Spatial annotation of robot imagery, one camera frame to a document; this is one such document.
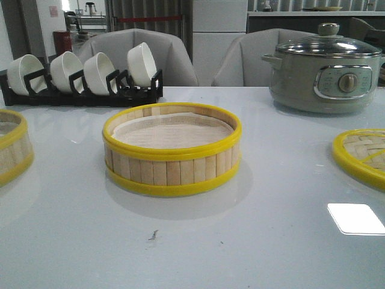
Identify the woven bamboo steamer lid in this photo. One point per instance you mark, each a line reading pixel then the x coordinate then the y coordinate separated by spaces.
pixel 360 153

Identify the bamboo steamer tray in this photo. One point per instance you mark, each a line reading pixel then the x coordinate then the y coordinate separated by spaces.
pixel 16 149
pixel 172 149

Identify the black dish rack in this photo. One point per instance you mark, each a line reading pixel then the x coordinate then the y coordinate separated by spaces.
pixel 121 91

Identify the left grey chair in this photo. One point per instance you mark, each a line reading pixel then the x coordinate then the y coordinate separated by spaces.
pixel 168 51

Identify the grey chair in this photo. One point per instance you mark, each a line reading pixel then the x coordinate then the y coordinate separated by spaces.
pixel 168 51
pixel 243 66

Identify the right grey chair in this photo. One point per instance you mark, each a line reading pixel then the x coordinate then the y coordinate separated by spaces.
pixel 243 66

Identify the white bowl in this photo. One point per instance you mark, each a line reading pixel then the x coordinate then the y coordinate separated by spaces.
pixel 96 69
pixel 62 67
pixel 141 65
pixel 20 67

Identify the white refrigerator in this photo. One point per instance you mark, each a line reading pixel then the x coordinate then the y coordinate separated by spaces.
pixel 215 24

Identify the red barrier belt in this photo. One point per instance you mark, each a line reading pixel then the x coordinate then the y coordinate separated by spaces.
pixel 148 19

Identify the grey electric cooking pot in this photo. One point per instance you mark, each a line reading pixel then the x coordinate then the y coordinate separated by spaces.
pixel 325 72

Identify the red trash bin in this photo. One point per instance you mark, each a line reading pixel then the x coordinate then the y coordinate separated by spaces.
pixel 62 42

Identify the yellow plate on counter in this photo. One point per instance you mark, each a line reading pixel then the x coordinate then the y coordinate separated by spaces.
pixel 328 8

